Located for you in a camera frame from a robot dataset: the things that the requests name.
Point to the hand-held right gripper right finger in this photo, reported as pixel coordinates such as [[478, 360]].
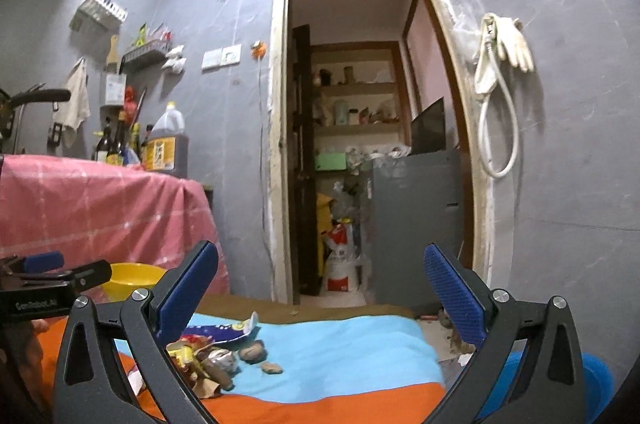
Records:
[[455, 294]]

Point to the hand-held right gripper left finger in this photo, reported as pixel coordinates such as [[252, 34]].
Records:
[[185, 289]]

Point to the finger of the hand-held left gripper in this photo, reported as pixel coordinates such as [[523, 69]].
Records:
[[45, 261], [92, 275]]

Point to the blue and white snack wrapper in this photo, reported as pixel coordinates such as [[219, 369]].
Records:
[[227, 334]]

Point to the yellow and red wrapper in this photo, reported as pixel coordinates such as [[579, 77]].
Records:
[[182, 354]]

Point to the silver foil wrapper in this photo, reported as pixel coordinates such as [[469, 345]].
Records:
[[222, 359]]

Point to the large brown nut shell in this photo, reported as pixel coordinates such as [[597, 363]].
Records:
[[252, 351]]

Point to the brown paper scrap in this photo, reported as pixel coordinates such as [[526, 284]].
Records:
[[212, 386]]

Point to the small brown shell piece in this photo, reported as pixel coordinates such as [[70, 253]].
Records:
[[271, 368]]

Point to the person's left hand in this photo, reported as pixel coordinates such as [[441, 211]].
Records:
[[40, 326]]

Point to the yellow plastic bowl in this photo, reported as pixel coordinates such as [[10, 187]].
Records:
[[130, 284]]

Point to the pink plaid cloth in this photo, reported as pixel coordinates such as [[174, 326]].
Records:
[[100, 214]]

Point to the grey cabinet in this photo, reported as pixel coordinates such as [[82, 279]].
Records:
[[415, 224]]

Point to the white and red sack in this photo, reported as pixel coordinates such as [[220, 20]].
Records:
[[342, 269]]

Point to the orange and blue cloth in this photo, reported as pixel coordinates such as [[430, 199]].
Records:
[[350, 354]]

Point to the dark sauce bottle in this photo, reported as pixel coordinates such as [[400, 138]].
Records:
[[122, 139], [104, 144]]

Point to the large cooking oil bottle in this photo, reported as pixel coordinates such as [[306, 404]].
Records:
[[167, 144]]

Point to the yellow bag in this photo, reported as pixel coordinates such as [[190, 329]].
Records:
[[324, 219]]

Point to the hanging beige towel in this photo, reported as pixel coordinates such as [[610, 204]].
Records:
[[75, 99]]

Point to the blue plastic basin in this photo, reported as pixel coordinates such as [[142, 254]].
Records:
[[597, 384]]

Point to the black flat screen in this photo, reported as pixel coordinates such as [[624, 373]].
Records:
[[430, 127]]

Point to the dark wooden door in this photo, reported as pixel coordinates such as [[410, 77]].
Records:
[[300, 154]]

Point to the red kitchen utensil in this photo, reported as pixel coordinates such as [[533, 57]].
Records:
[[129, 102]]

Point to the green box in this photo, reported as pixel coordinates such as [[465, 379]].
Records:
[[330, 161]]

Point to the pale green jar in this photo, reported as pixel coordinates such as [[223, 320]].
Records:
[[340, 113]]

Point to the wooden cutting board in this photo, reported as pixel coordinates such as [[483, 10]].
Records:
[[112, 54]]

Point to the wooden shelf unit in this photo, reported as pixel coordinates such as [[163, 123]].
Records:
[[357, 89]]

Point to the white plastic bags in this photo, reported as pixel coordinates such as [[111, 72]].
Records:
[[175, 60]]

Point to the tan jar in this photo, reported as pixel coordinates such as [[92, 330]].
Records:
[[348, 75]]

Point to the cream rubber gloves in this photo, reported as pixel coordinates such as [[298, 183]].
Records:
[[517, 44]]

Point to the white wall holder box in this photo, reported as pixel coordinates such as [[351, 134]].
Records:
[[115, 89]]

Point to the white door frame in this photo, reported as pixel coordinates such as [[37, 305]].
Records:
[[277, 104]]

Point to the grey wall shelf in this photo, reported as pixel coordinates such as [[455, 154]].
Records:
[[145, 54]]

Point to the white wall switch panel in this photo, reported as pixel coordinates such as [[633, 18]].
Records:
[[221, 57]]

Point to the orange wall hook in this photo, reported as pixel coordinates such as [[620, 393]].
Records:
[[258, 49]]

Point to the white wall rack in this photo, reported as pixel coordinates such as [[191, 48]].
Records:
[[100, 9]]

